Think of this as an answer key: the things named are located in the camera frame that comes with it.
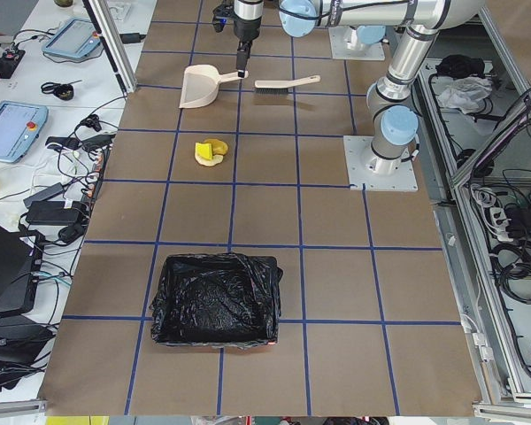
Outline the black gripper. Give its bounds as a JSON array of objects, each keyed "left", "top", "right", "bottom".
[{"left": 234, "top": 0, "right": 263, "bottom": 78}]

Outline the beige hand brush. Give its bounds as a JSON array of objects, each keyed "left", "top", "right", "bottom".
[{"left": 254, "top": 75, "right": 321, "bottom": 95}]

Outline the beige plastic dustpan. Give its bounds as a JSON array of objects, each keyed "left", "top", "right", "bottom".
[{"left": 179, "top": 65, "right": 249, "bottom": 109}]

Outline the yellow trash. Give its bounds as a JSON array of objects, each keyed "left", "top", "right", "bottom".
[{"left": 195, "top": 138, "right": 229, "bottom": 166}]

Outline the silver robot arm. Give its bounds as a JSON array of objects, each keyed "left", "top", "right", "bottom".
[
  {"left": 279, "top": 1, "right": 485, "bottom": 84},
  {"left": 361, "top": 25, "right": 439, "bottom": 176}
]

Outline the blue teach pendant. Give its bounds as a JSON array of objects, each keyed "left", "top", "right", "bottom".
[
  {"left": 42, "top": 18, "right": 101, "bottom": 62},
  {"left": 0, "top": 101, "right": 49, "bottom": 163}
]

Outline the black power adapter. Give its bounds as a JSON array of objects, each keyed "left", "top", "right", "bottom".
[{"left": 25, "top": 201, "right": 88, "bottom": 226}]

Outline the black laptop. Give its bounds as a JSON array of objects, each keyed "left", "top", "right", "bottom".
[{"left": 0, "top": 226, "right": 43, "bottom": 317}]

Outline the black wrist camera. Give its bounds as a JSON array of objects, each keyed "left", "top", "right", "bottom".
[{"left": 212, "top": 1, "right": 234, "bottom": 33}]

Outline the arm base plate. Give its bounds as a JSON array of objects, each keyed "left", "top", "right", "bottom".
[
  {"left": 328, "top": 26, "right": 386, "bottom": 61},
  {"left": 343, "top": 135, "right": 419, "bottom": 192}
]

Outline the aluminium frame post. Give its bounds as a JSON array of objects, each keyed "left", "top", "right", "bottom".
[{"left": 82, "top": 0, "right": 137, "bottom": 95}]

